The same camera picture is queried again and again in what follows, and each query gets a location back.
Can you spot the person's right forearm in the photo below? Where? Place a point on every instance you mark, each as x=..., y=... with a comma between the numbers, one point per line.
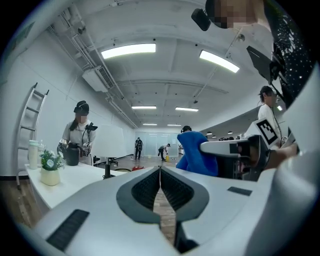
x=282, y=157

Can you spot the yellow bucket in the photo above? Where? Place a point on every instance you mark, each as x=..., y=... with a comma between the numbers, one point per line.
x=167, y=158

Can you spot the black chest-mounted device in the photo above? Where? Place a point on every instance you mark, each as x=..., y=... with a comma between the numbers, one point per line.
x=260, y=63

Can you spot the white air conditioner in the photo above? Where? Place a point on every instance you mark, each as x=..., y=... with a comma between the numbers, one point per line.
x=96, y=80

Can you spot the blue cloth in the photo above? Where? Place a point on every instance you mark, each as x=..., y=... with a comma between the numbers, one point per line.
x=192, y=150

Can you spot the black kettle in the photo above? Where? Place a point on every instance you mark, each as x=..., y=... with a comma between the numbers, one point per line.
x=72, y=155

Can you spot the person's head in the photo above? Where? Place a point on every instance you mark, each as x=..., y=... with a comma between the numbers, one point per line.
x=235, y=12

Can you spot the black head camera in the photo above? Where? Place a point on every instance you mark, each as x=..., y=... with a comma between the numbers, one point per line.
x=201, y=20

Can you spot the translucent white bottle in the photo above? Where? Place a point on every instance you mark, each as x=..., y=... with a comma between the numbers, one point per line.
x=41, y=147

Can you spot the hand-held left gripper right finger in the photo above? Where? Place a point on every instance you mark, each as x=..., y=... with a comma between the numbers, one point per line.
x=220, y=207

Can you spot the artificial flowers in cream pot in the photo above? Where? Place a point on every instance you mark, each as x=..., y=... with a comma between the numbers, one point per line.
x=50, y=175

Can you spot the aluminium ladder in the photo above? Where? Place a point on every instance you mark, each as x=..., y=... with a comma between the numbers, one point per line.
x=28, y=110

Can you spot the white ceiling pipe bundle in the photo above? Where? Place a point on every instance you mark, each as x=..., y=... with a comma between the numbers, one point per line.
x=83, y=51

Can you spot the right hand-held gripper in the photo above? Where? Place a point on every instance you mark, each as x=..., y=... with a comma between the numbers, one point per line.
x=266, y=131

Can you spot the white tumbler with green lid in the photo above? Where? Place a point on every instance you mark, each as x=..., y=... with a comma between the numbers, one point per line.
x=33, y=156

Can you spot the person's black shirt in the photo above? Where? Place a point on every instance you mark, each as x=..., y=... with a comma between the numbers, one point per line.
x=290, y=50

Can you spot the group of ceiling light panels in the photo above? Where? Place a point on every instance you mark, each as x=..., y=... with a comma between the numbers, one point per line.
x=127, y=51

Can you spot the ceiling dome camera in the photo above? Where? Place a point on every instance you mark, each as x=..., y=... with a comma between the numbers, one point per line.
x=81, y=30

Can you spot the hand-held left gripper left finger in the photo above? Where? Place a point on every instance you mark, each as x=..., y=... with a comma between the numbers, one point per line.
x=100, y=212

